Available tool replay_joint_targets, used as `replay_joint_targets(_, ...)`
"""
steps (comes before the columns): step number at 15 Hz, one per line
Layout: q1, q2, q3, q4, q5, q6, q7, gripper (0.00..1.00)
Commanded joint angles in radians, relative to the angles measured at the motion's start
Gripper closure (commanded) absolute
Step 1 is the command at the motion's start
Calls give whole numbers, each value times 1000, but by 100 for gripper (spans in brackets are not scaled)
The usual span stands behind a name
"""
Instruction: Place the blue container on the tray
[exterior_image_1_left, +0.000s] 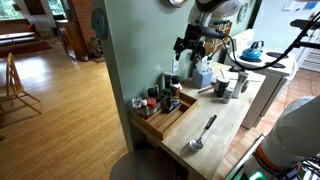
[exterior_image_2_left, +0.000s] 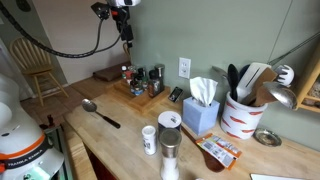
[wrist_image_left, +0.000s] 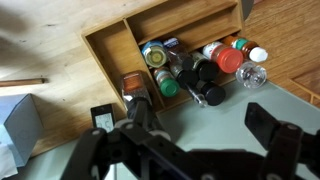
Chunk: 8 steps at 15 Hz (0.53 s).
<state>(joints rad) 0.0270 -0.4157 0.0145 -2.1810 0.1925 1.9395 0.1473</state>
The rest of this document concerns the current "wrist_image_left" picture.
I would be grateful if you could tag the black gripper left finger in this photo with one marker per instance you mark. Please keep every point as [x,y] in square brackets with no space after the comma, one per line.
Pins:
[133,153]

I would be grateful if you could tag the round grey stool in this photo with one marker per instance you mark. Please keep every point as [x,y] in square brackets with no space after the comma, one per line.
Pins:
[247,6]

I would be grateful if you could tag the yellow lid blue label jar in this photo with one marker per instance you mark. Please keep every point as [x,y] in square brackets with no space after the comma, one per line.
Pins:
[155,55]

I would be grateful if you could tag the blue tissue box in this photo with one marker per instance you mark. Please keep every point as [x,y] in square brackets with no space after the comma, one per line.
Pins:
[20,126]

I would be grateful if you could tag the wooden compartment tray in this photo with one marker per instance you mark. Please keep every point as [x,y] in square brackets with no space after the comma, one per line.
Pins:
[113,50]

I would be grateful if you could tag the blue white label bottle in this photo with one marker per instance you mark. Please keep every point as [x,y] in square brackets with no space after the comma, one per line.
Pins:
[176,50]

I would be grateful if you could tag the clear glass stopper bottle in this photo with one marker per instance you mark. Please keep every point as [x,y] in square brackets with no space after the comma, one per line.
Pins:
[199,97]

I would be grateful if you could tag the red cap spice bottle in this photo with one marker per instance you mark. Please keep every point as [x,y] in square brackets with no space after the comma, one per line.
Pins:
[226,58]

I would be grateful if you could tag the black digital timer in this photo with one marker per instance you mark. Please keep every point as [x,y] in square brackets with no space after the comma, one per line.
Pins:
[103,118]

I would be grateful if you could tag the wooden utensil stick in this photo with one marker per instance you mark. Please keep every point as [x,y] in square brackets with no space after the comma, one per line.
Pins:
[20,82]

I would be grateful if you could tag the black cap spice bottle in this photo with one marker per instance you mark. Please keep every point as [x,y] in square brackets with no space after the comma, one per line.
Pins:
[186,77]
[213,93]

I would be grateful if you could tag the white cap spice bottle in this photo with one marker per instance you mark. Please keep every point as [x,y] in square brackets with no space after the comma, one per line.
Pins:
[246,46]

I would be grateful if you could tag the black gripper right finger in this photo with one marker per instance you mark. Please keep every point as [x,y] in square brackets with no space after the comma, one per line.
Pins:
[286,150]

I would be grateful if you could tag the black cap labelled bottle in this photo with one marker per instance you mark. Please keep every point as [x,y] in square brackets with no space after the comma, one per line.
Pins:
[207,69]

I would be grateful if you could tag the orange spice grinder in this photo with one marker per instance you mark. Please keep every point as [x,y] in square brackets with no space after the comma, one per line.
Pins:
[135,85]

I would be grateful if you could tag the green cap spice bottle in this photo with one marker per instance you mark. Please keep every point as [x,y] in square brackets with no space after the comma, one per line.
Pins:
[168,86]

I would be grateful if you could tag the white tissue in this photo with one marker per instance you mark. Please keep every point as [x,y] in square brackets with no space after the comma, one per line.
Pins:
[6,161]

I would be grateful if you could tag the wooden chair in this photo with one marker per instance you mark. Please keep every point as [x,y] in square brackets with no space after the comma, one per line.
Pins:
[308,85]

